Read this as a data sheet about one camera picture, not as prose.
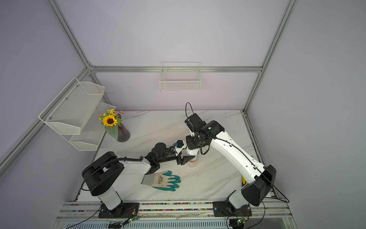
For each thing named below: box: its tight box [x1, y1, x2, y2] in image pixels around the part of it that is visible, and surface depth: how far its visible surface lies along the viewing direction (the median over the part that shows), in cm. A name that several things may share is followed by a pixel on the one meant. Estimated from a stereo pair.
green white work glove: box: [140, 170, 181, 192], surface depth 84 cm
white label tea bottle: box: [186, 146, 200, 163], surface depth 78 cm
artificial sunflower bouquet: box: [98, 108, 123, 141], surface depth 82 cm
